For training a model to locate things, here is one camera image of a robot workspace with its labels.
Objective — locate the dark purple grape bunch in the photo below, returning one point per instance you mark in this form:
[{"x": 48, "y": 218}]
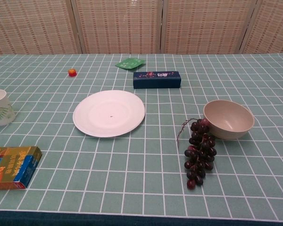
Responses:
[{"x": 200, "y": 153}]

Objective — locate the long dark blue box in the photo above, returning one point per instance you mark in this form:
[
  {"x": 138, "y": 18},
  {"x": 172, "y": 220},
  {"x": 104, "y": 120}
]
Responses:
[{"x": 155, "y": 81}]

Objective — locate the white floral mug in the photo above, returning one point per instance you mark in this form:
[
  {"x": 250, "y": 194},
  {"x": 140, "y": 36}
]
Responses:
[{"x": 1, "y": 110}]

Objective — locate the red orange bottle cap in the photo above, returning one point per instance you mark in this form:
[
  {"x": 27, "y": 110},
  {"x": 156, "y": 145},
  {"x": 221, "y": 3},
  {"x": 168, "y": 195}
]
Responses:
[{"x": 72, "y": 73}]

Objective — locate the green checked tablecloth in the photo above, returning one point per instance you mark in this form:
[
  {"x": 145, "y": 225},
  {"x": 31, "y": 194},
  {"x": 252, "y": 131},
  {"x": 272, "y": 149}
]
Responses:
[{"x": 141, "y": 176}]

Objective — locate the green foil packet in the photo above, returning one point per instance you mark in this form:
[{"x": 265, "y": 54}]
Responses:
[{"x": 128, "y": 63}]

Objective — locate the white round plate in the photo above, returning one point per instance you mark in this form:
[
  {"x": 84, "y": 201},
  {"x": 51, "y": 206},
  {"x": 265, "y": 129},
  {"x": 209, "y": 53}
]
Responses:
[{"x": 108, "y": 113}]

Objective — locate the off-white bowl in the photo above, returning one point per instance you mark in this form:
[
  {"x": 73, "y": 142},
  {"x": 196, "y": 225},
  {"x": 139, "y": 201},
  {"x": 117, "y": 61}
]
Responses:
[{"x": 226, "y": 117}]

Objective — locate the bamboo folding screen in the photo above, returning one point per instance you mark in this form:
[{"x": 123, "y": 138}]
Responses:
[{"x": 120, "y": 26}]

